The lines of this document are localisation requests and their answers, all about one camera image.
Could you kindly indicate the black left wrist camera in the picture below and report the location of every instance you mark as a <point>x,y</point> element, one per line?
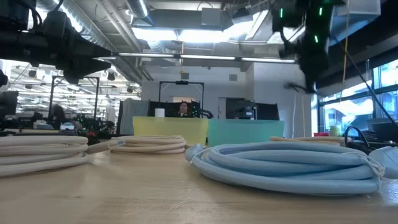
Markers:
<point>55,23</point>

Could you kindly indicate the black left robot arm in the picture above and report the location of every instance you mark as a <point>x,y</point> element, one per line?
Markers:
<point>18,43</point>

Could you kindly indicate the black bin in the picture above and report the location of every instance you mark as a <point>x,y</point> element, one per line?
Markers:
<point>385,130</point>

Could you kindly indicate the teal translucent plastic bin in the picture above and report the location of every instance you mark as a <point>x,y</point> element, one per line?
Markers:
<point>245,130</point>

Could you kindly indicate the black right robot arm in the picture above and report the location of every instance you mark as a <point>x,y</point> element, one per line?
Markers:
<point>311,18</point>

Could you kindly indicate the person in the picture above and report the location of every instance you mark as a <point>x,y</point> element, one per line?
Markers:
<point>58,115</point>
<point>183,109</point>

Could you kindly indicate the black monitor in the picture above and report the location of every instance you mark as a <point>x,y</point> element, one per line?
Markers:
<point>7,102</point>
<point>239,109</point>
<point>267,112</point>

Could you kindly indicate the white paper roll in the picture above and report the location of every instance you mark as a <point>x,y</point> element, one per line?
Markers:
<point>159,112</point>

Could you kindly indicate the long ceiling light bar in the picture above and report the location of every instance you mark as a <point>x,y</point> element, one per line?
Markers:
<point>205,57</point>

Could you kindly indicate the yellow-green cup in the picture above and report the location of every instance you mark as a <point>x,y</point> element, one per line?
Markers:
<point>335,130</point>

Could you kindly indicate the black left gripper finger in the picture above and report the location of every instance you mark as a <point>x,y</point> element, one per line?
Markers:
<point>96,51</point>
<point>87,66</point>

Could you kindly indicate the striped cloth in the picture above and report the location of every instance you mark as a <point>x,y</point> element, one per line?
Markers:
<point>368,135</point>

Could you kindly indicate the red container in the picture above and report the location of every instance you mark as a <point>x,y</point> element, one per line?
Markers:
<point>321,134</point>

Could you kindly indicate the grey cloth cover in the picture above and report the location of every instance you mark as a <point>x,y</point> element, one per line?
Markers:
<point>133,115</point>

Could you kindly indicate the black metal rig frame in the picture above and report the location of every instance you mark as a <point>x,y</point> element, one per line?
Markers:
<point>182,82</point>
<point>96,99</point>

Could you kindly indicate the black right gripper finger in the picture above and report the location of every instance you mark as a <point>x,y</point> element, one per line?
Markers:
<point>311,82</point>
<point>295,87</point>

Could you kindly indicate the yellow translucent plastic bin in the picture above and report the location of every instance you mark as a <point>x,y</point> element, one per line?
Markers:
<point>171,127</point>

